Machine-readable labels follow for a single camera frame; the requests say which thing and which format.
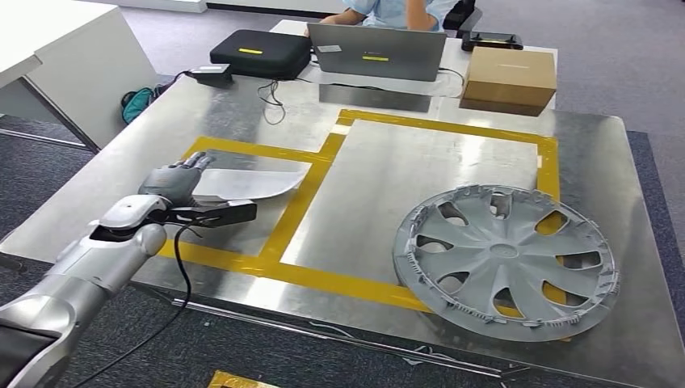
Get white curved plastic part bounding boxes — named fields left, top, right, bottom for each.
left=192, top=168, right=313, bottom=204

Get yellow tape frames on workbench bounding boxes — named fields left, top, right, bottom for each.
left=158, top=108, right=561, bottom=344

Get steel workbench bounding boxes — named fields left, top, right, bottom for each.
left=0, top=74, right=685, bottom=388

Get grey laptop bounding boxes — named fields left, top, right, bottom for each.
left=307, top=23, right=448, bottom=83

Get black zip case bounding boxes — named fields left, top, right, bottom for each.
left=209, top=29, right=314, bottom=82

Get grey plastic hubcap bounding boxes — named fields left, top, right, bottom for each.
left=392, top=184, right=622, bottom=344

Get black power adapter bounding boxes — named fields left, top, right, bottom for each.
left=184, top=64, right=235, bottom=90

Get brown cardboard box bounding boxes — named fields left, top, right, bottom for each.
left=459, top=46, right=559, bottom=118

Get black flat device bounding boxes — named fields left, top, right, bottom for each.
left=460, top=31, right=524, bottom=53

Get teal bag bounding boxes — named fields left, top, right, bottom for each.
left=120, top=86, right=158, bottom=126

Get white desk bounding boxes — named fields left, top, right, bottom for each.
left=0, top=0, right=162, bottom=154

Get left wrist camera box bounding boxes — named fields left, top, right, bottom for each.
left=155, top=199, right=258, bottom=230

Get thin black cable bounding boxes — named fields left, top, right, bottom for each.
left=256, top=78, right=288, bottom=127

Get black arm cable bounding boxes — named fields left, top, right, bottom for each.
left=72, top=221, right=194, bottom=388

